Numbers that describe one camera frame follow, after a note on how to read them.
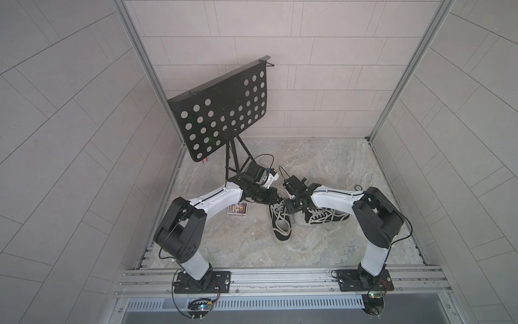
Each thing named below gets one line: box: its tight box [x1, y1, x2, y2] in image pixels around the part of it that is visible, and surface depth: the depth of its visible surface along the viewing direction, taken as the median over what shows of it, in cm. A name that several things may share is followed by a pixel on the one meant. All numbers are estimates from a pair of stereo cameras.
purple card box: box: [226, 202, 249, 216], surface depth 89 cm
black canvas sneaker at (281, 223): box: [269, 199, 293, 247], surface depth 82 cm
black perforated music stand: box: [167, 55, 275, 182], surface depth 68 cm
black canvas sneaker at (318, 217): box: [293, 206, 351, 227], surface depth 84 cm
